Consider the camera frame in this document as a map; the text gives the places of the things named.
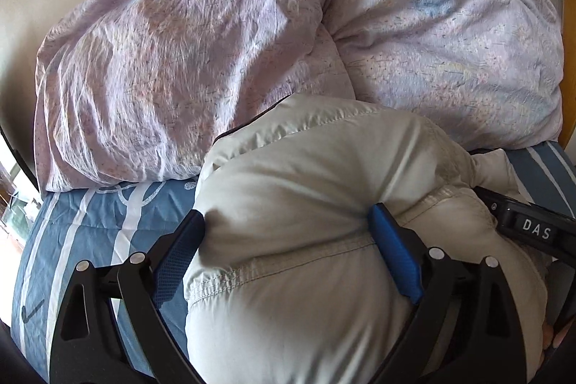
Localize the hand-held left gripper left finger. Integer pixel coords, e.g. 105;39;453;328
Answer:
49;209;206;384

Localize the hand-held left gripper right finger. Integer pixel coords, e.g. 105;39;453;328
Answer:
368;203;525;384

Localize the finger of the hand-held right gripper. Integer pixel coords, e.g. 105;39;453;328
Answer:
472;185;510;210

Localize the beige padded jacket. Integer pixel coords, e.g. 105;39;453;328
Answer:
184;92;552;384

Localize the person's right hand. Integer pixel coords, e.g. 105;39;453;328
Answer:
542;314;570;363

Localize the blue striped bed sheet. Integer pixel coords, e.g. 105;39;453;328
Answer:
11;141;576;384

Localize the window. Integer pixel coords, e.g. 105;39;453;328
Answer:
0;127;39;245

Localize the pink floral pillow left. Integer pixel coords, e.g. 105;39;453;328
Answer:
33;0;565;193

